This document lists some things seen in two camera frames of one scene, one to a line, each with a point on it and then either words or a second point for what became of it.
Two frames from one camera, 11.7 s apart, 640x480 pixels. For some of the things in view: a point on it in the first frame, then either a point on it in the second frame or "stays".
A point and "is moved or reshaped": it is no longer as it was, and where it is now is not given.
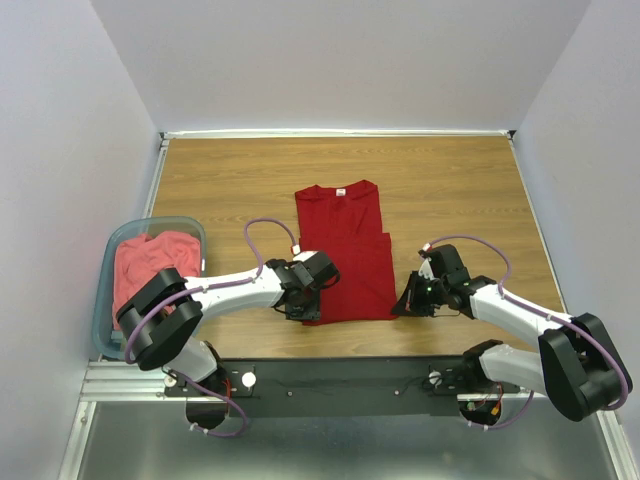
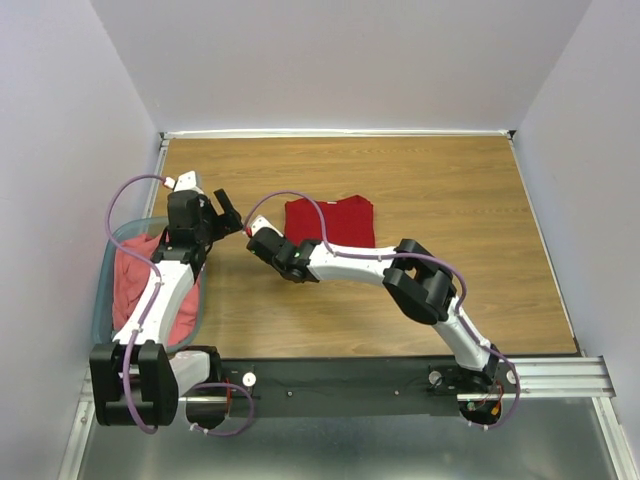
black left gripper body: [308, 309] to [213, 225]
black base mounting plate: [333, 386] stays
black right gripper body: [428, 293] to [280, 236]
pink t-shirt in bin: [141, 258] stays
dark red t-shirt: [344, 219] is moved or reshaped
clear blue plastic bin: [108, 338] stays
